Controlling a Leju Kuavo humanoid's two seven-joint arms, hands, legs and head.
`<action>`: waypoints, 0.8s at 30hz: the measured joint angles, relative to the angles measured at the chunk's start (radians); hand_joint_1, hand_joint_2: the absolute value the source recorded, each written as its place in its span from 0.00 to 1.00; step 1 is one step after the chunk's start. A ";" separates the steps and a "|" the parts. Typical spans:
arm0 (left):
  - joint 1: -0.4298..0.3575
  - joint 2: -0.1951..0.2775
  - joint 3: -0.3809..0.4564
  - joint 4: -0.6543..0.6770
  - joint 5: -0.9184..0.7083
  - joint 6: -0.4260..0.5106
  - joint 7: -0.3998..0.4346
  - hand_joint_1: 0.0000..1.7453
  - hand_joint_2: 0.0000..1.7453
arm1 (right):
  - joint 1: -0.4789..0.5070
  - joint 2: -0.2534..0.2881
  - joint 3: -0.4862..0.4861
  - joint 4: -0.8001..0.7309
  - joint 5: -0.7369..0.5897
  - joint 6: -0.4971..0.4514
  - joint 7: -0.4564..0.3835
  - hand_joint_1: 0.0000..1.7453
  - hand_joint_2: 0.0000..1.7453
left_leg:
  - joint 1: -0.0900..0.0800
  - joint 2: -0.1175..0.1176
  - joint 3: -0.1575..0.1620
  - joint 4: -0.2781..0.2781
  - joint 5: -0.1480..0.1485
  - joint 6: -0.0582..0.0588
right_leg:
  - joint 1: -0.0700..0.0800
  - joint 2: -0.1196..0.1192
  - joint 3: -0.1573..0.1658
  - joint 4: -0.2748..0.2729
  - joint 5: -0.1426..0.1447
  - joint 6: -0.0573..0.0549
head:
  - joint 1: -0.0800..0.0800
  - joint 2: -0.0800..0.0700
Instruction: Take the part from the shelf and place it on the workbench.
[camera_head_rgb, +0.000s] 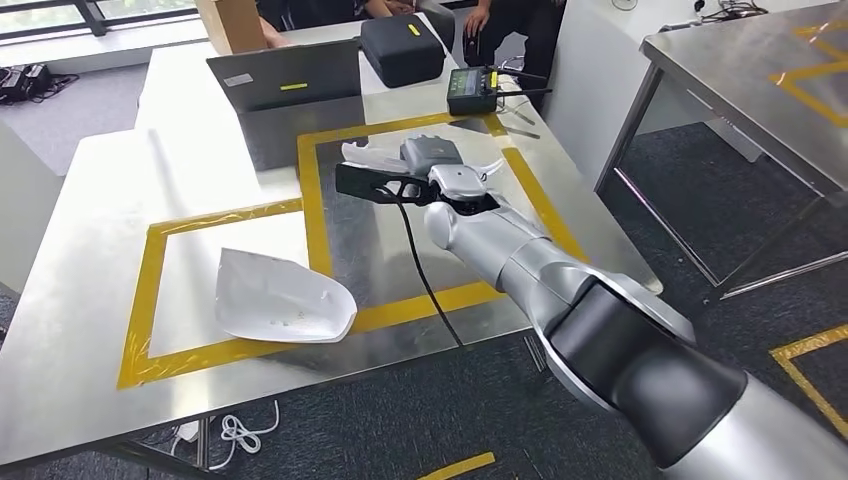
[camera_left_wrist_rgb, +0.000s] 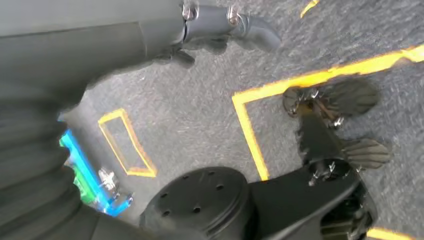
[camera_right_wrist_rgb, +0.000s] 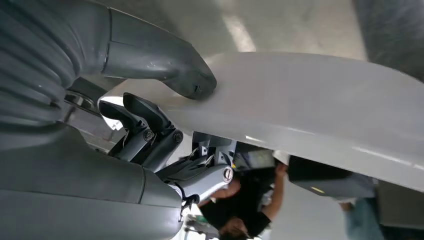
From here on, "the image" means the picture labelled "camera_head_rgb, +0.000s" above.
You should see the black window railing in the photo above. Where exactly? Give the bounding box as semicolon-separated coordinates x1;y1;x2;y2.
0;0;200;40

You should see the black cable bundle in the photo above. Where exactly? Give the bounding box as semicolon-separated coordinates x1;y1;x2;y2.
692;0;770;22

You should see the person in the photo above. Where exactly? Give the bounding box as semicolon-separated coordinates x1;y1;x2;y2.
254;0;419;51
462;0;570;111

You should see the brown cardboard box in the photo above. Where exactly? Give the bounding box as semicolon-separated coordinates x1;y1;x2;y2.
193;0;271;56

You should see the black hard case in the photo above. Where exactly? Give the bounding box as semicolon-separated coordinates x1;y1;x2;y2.
359;13;447;89

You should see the white cabinet panel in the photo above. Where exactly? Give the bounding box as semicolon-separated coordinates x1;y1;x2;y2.
543;0;704;193

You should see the grey laptop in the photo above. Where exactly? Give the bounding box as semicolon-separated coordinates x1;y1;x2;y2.
205;37;364;115

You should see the black camera cable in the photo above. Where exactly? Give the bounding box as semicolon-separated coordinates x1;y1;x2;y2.
374;185;466;349

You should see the stainless steel table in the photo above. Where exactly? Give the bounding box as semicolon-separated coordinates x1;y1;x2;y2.
592;0;848;301

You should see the long white plastic part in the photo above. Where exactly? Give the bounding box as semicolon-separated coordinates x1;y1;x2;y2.
339;140;506;183

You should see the white coiled cable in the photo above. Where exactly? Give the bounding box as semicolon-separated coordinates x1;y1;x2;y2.
170;399;282;473

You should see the black green controller box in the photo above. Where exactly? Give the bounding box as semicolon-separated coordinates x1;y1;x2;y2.
445;64;554;118

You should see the black charger box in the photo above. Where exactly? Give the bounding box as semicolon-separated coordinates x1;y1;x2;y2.
0;62;56;106

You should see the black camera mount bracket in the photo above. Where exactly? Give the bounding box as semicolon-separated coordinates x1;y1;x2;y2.
334;162;442;208

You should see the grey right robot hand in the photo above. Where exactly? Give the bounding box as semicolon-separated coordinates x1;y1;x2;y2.
399;134;464;179

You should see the stainless steel workbench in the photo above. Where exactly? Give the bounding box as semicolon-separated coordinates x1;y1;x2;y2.
0;13;665;480

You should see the short white plastic part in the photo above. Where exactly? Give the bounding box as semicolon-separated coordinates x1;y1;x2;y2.
213;247;359;345

